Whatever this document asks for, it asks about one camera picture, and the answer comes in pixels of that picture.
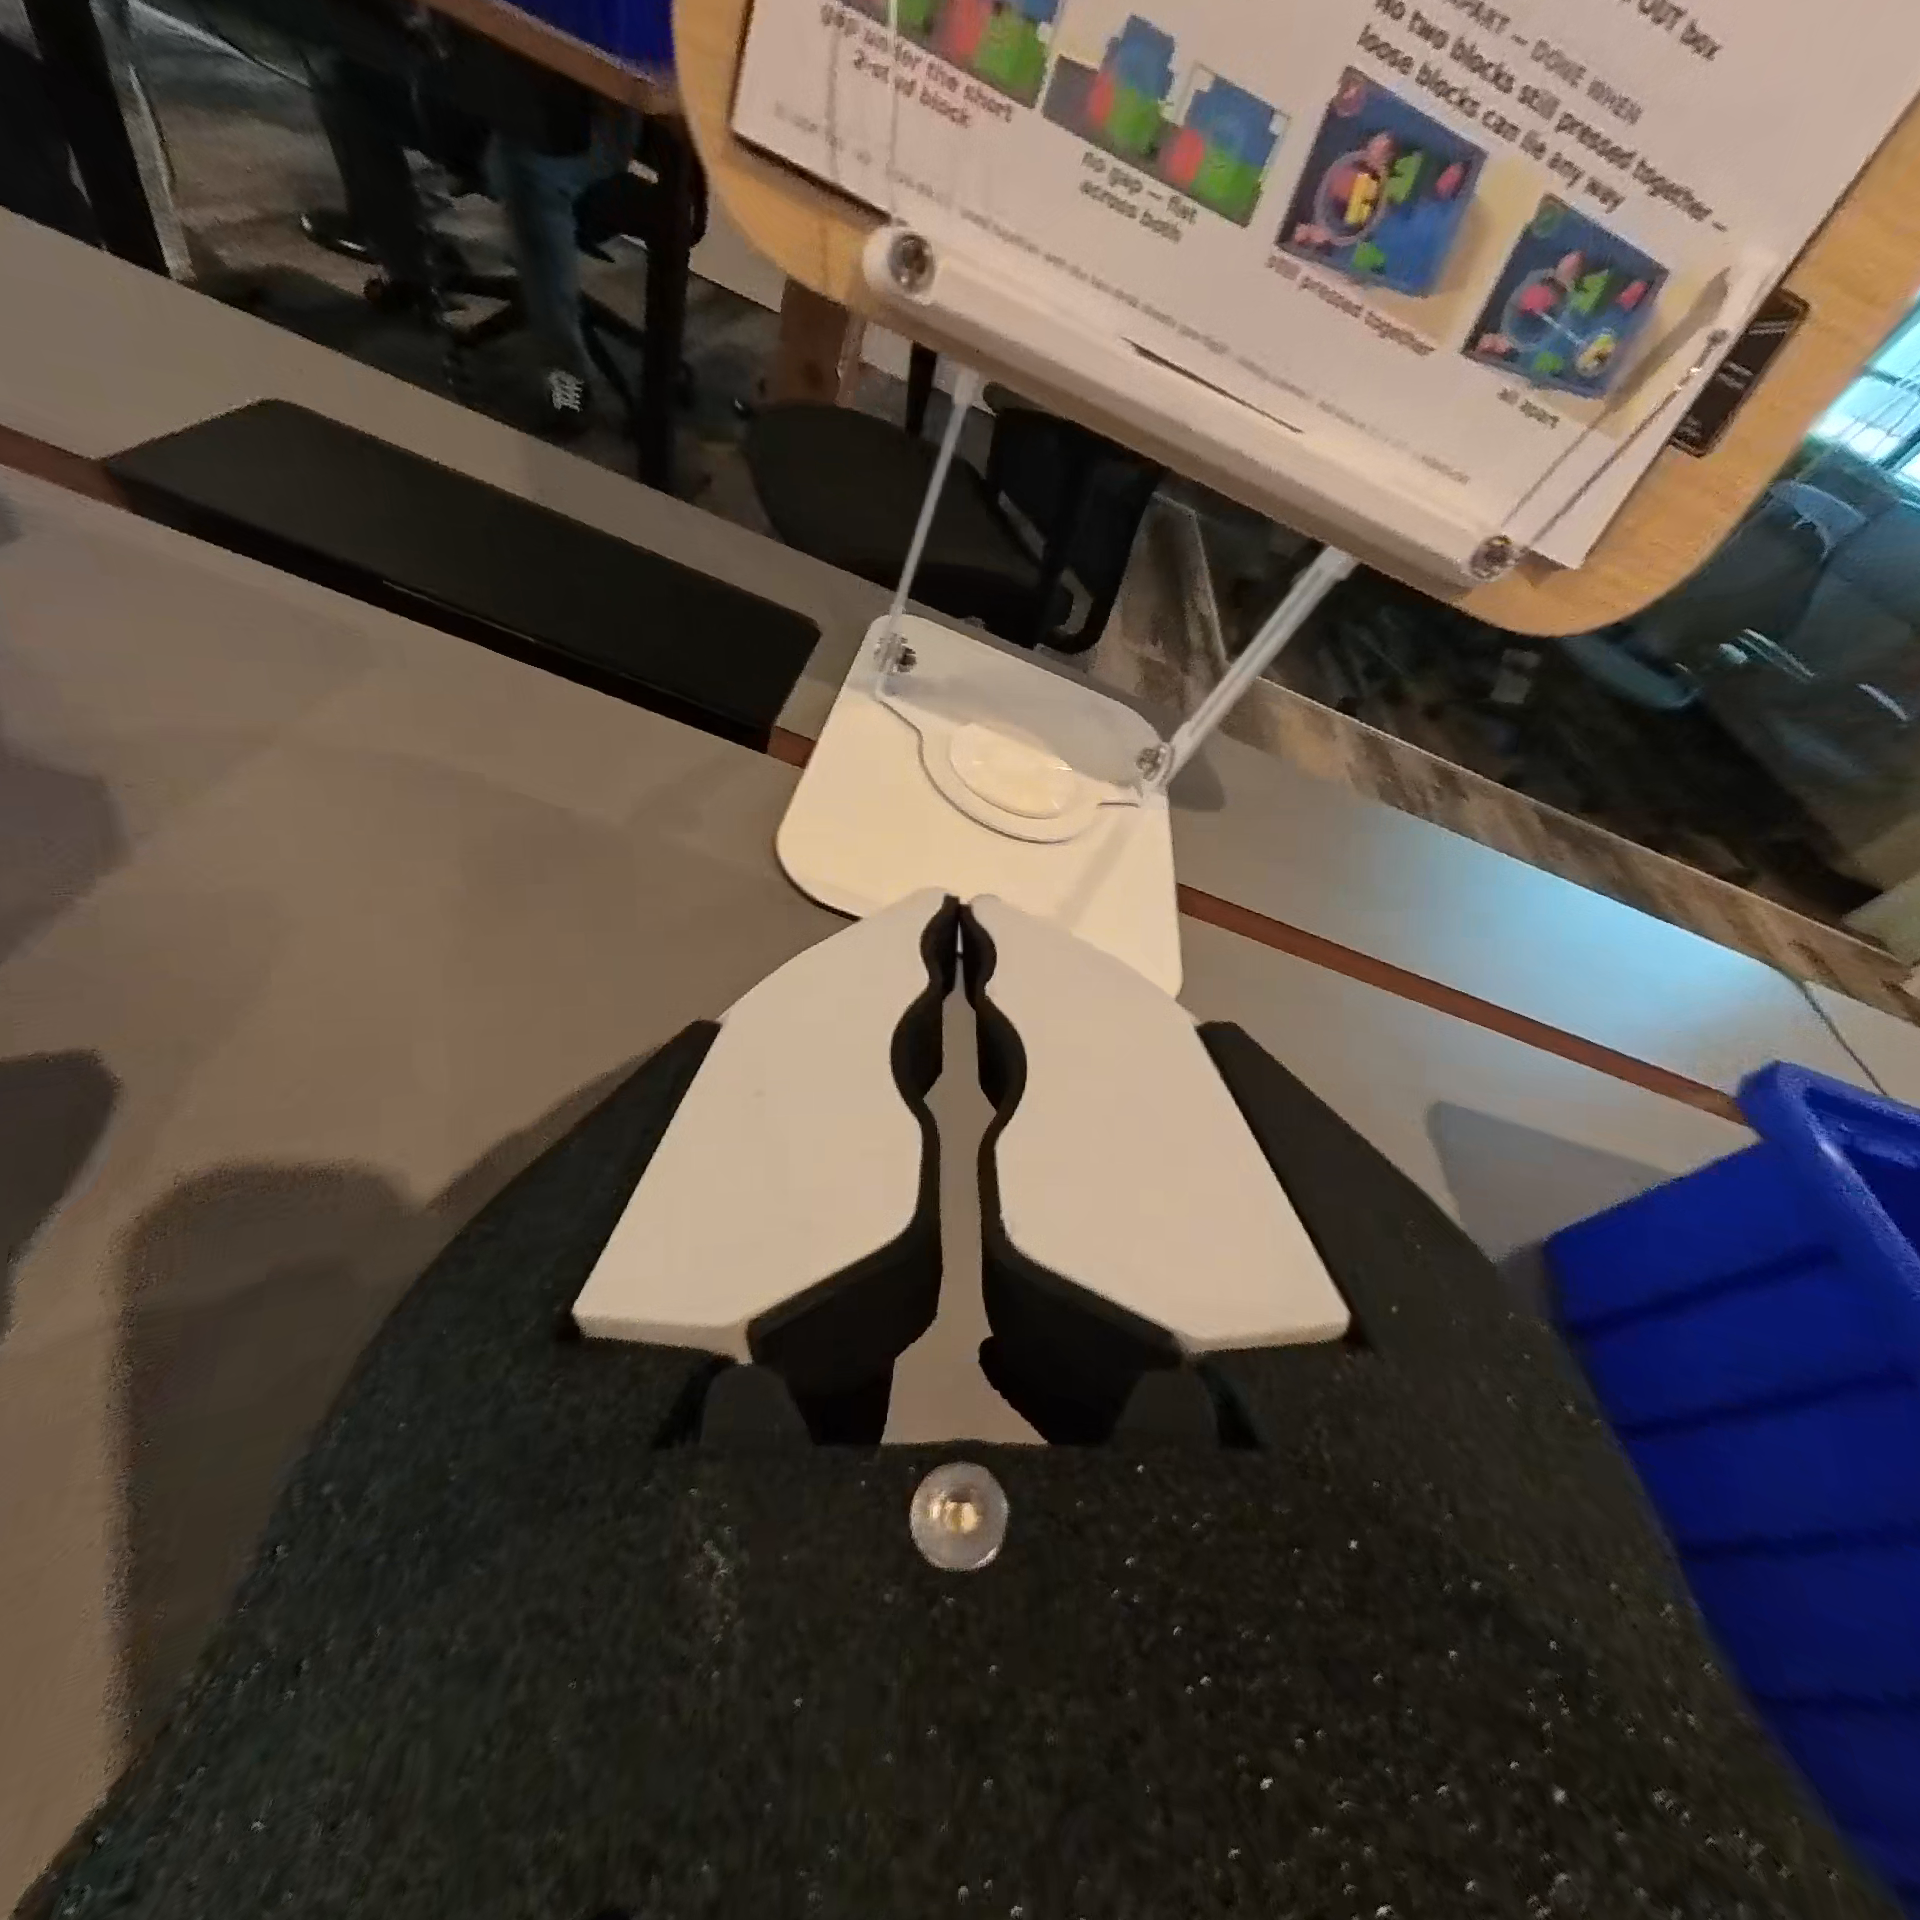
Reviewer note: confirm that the group of pale office chairs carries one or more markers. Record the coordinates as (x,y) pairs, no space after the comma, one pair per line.
(1787,630)

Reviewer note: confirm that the black desk mat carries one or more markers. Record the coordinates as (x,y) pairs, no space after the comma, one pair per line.
(451,557)

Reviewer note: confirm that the printed instruction sheet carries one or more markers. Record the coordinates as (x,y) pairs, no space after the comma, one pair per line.
(1277,317)

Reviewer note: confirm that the wooden rounded panel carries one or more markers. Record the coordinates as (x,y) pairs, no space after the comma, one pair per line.
(1688,533)

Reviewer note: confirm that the clear acrylic sign stand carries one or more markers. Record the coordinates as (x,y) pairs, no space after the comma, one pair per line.
(901,780)

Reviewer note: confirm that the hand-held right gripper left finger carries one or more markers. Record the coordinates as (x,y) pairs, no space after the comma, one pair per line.
(780,1170)

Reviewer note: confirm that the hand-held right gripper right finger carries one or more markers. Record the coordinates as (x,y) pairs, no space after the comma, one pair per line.
(1155,1170)

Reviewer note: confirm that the blue plastic bin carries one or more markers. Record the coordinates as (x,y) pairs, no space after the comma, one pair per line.
(1770,1350)

